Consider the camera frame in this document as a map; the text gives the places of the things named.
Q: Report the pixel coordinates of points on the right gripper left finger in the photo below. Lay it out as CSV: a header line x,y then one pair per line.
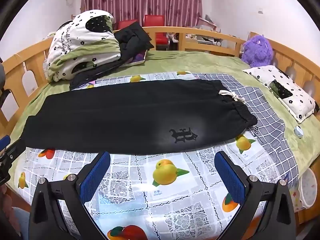
x,y
46,219

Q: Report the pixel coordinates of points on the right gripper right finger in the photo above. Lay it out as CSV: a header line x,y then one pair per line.
x,y
278,218

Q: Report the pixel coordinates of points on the black pants with white stripe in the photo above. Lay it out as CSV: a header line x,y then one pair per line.
x,y
149,117

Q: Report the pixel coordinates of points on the green bed blanket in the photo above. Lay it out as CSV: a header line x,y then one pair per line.
x,y
304,150

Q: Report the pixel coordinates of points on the small white blue object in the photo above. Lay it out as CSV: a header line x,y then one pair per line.
x,y
298,132

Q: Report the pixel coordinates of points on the grey checkered cloth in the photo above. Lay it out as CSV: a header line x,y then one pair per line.
x,y
269,130

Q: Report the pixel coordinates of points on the floral white pillow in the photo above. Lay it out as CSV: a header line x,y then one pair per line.
x,y
297,101

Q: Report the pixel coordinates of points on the folded floral quilt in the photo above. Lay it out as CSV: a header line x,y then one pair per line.
x,y
84,43

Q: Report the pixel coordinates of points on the black clothes pile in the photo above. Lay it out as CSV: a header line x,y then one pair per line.
x,y
132,39

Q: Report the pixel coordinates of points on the purple plush toy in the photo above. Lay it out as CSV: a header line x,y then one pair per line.
x,y
257,52

